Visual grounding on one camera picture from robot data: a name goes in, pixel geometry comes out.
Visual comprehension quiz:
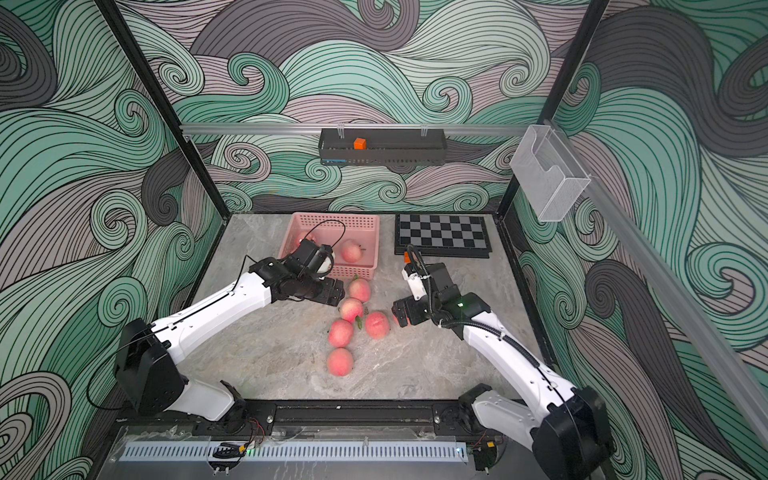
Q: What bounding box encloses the peach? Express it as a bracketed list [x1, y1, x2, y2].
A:
[328, 320, 355, 348]
[327, 348, 354, 377]
[339, 298, 366, 329]
[340, 240, 364, 264]
[364, 311, 390, 340]

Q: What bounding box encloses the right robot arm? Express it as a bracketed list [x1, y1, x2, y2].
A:
[392, 258, 614, 479]

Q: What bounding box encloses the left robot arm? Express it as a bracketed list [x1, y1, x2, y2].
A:
[113, 257, 345, 422]

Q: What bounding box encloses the peach nearest basket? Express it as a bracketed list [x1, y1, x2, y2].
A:
[347, 278, 372, 303]

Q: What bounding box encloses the pink plastic basket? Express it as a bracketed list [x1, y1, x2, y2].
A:
[278, 212, 380, 280]

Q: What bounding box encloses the peach front bottom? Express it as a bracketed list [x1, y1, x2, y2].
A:
[327, 348, 354, 377]

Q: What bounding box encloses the black grey chessboard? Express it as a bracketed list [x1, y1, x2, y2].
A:
[394, 214, 492, 259]

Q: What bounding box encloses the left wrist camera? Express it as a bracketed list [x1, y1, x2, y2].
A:
[293, 239, 335, 278]

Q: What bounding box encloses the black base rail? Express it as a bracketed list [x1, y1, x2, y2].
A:
[113, 398, 595, 428]

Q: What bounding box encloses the black wall tray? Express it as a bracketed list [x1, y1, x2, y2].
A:
[318, 128, 448, 168]

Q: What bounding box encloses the clear acrylic wall box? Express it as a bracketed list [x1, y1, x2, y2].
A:
[510, 125, 591, 223]

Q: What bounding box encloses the aluminium rail back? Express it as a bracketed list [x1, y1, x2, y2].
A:
[179, 122, 532, 139]

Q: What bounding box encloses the aluminium rail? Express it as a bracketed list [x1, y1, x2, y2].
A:
[179, 122, 532, 139]
[544, 120, 767, 445]

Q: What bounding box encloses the white slotted cable duct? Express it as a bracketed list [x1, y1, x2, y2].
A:
[117, 440, 468, 463]

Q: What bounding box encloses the aluminium rail right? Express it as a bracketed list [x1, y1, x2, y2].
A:
[544, 120, 767, 445]

